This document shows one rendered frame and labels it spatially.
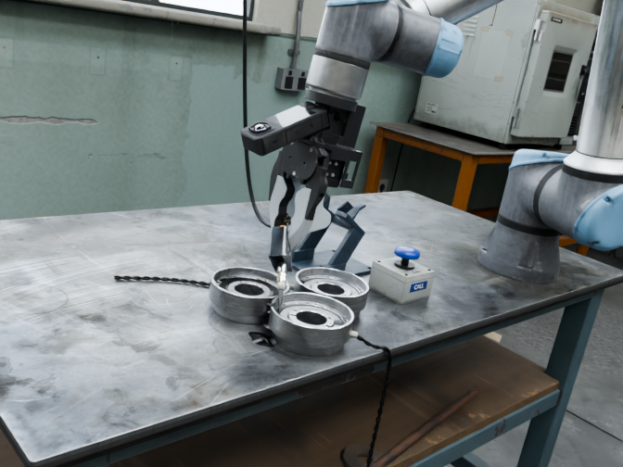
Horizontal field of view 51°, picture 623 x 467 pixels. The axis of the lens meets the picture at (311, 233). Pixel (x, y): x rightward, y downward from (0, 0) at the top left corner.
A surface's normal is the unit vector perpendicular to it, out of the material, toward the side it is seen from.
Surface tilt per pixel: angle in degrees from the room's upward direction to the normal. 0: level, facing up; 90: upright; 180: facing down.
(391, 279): 90
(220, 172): 90
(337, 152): 90
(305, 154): 82
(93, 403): 0
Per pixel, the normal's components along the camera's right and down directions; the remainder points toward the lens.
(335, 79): -0.07, 0.20
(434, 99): -0.73, 0.09
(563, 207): -0.94, 0.07
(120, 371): 0.16, -0.94
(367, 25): 0.35, 0.30
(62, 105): 0.66, 0.33
